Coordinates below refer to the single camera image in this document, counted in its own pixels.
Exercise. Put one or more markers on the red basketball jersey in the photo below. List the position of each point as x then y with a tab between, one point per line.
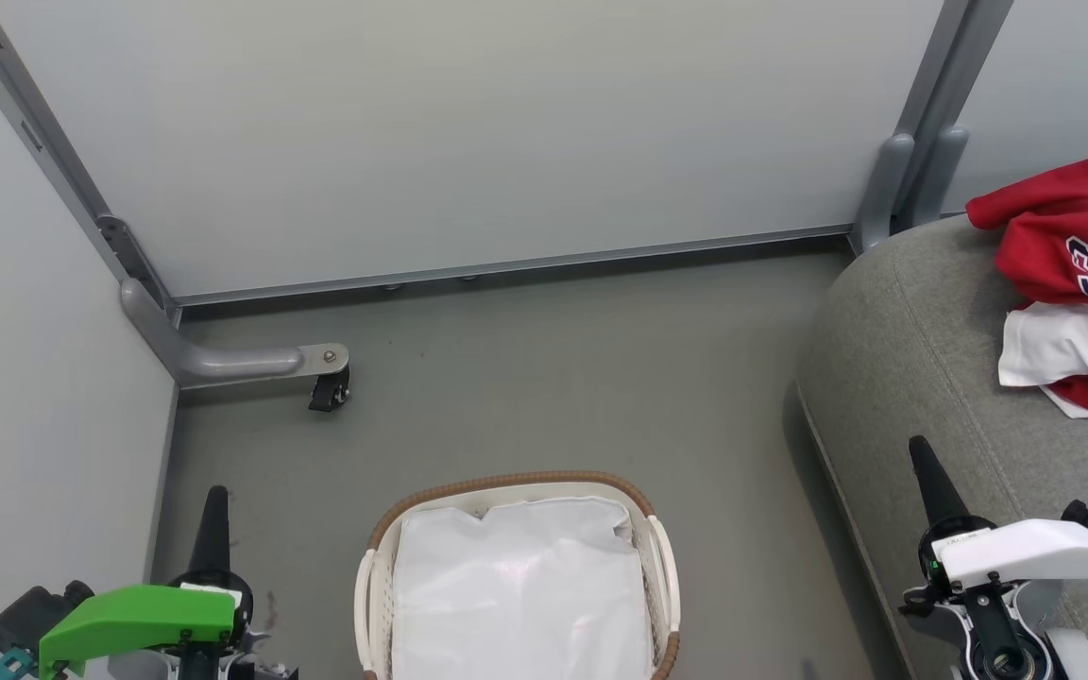
1045	236

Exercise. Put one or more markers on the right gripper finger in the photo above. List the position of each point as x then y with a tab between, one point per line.
936	491

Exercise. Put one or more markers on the white basket brown woven rim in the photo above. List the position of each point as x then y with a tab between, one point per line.
662	557

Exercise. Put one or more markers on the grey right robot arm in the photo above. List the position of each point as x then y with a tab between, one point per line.
997	642

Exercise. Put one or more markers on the grey fabric sofa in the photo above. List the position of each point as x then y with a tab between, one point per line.
903	378

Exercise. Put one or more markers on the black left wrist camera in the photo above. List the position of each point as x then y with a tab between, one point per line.
29	614

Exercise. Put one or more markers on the grey metal frame post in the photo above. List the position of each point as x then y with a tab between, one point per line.
955	66
34	132

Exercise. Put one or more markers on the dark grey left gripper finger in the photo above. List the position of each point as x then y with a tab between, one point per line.
214	538

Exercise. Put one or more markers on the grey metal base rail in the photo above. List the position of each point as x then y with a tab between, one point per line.
506	266
166	472

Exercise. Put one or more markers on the grey curved support leg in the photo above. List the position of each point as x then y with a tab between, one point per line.
884	189
223	364
941	170

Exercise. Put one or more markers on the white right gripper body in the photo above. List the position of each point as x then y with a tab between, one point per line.
1035	552

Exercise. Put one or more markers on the black caster wheel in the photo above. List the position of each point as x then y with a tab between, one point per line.
329	392

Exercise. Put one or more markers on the white plastic basket liner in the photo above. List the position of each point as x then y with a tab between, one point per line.
516	595

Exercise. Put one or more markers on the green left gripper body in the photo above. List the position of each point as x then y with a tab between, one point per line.
128	623

